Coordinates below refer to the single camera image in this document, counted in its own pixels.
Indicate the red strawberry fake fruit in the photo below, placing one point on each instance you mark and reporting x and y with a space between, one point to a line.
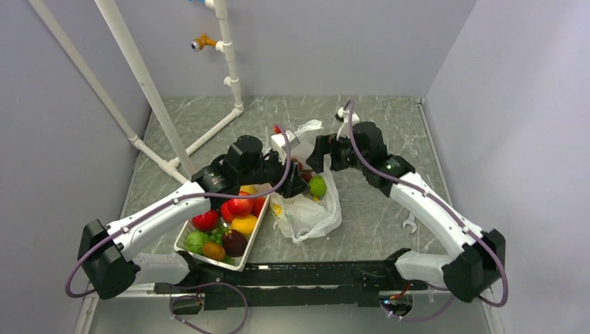
258 205

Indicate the red apple fake fruit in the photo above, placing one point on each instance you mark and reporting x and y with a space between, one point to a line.
239 206

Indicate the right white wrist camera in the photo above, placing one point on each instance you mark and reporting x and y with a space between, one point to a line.
346 123

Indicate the green grapes fake fruit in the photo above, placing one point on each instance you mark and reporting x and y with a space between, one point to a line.
216 235

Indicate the green lime fake fruit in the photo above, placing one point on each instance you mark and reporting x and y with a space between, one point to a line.
318 187

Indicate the silver wrench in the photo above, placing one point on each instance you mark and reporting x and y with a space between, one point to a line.
410 223

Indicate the dark purple fake fruit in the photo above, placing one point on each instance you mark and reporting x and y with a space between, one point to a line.
234 243

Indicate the red lychee bunch fake fruit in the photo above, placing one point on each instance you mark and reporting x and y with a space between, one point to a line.
304 173

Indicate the red tomato fake fruit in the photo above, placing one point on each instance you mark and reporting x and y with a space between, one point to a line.
205 222

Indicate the yellow lemon fake fruit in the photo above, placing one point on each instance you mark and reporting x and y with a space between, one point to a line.
249 189

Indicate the green round fake fruit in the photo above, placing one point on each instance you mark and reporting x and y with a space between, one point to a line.
195 240

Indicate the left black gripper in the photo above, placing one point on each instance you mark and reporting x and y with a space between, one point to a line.
293 184

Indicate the brown kiwi fake fruit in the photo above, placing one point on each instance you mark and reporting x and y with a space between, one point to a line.
214 251

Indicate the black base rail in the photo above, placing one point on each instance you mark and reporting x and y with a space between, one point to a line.
362 283

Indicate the orange silver valve knob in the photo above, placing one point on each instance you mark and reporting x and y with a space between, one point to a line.
199 43

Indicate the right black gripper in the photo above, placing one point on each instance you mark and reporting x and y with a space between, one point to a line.
325 145

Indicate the white plastic basket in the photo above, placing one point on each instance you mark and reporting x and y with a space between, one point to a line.
230 263

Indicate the white PVC pipe frame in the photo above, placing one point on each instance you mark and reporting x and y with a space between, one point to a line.
180 167

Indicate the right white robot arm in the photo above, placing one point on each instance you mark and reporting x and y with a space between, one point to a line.
473 267

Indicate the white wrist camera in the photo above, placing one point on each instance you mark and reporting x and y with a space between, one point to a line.
346 123
280 142

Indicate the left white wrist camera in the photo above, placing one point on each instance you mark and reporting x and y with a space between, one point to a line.
280 142

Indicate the yellow mango fake fruit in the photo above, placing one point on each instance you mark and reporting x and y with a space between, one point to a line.
244 224

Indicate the white plastic bag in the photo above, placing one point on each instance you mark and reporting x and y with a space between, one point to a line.
301 218

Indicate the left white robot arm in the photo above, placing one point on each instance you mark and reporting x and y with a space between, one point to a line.
111 254

